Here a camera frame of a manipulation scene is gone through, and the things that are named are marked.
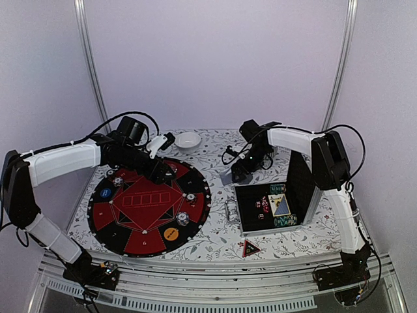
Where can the red black triangle card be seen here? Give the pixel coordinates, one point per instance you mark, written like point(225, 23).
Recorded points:
point(249, 249)

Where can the upper poker chip row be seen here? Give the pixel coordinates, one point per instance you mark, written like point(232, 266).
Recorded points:
point(278, 188)

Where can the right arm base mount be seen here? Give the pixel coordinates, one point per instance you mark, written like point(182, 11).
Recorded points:
point(327, 277)

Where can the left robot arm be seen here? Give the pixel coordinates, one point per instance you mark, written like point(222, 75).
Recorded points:
point(22, 173)

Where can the right aluminium frame post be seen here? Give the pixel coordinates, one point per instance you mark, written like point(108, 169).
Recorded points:
point(348, 32)

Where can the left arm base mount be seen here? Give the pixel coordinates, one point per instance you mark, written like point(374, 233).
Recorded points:
point(104, 276)

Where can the aluminium frame post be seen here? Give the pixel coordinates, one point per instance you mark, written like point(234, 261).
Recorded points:
point(87, 48)
point(348, 32)

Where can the blue white chip stack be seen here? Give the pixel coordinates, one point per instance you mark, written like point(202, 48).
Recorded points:
point(118, 181)

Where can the red black 100 chip stack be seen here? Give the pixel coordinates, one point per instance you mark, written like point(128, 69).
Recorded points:
point(191, 198)

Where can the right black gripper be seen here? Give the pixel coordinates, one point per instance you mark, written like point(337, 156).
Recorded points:
point(248, 169)

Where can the white ceramic bowl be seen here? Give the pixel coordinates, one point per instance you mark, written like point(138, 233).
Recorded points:
point(187, 142)

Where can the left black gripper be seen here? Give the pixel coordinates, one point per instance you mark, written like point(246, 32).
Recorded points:
point(158, 178)

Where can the front aluminium rail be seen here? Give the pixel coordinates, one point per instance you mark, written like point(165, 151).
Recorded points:
point(280, 285)

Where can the poker chip row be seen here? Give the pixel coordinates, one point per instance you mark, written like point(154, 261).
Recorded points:
point(278, 188)
point(285, 221)

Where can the left aluminium frame post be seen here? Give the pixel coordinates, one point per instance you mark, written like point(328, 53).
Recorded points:
point(87, 48)

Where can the boxed card deck ace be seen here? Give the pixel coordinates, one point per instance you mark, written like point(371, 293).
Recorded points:
point(278, 204)

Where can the aluminium poker chip case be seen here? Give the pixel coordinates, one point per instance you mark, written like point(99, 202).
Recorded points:
point(303, 198)

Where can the lower poker chip row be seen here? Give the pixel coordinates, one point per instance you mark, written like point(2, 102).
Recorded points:
point(285, 221)

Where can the orange big blind button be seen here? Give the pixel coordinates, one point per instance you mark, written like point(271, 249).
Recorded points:
point(171, 234)

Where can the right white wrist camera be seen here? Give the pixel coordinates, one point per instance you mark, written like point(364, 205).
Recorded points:
point(233, 153)

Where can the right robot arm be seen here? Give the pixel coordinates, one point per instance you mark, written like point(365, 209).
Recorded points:
point(329, 167)

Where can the blue small blind button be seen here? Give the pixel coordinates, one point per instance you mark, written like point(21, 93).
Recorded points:
point(105, 193)

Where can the round red black poker mat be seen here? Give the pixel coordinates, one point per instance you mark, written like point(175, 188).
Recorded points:
point(131, 222)

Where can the red dice group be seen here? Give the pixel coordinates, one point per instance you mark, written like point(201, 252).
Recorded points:
point(262, 208)

